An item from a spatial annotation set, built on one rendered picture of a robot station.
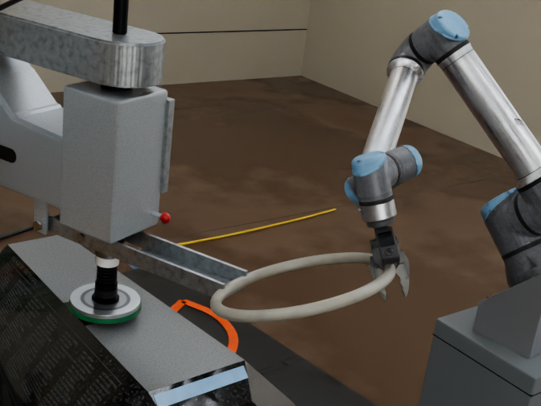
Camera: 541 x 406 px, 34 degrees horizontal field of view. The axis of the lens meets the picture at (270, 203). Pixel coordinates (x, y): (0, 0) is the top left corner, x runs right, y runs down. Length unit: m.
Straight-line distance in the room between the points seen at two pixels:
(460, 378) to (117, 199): 1.23
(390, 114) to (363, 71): 6.28
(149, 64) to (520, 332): 1.37
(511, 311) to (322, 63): 6.74
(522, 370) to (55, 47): 1.63
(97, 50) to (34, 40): 0.23
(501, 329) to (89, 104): 1.42
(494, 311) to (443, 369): 0.27
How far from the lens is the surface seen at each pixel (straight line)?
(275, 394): 2.79
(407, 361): 4.41
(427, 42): 2.78
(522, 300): 2.82
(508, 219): 2.86
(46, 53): 2.57
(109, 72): 2.43
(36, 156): 2.69
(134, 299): 2.81
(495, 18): 7.82
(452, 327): 2.95
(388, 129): 2.59
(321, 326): 4.56
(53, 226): 2.77
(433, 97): 8.28
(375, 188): 2.27
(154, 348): 2.67
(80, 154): 2.55
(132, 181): 2.55
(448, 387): 3.02
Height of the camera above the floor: 2.19
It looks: 21 degrees down
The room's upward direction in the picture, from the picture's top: 7 degrees clockwise
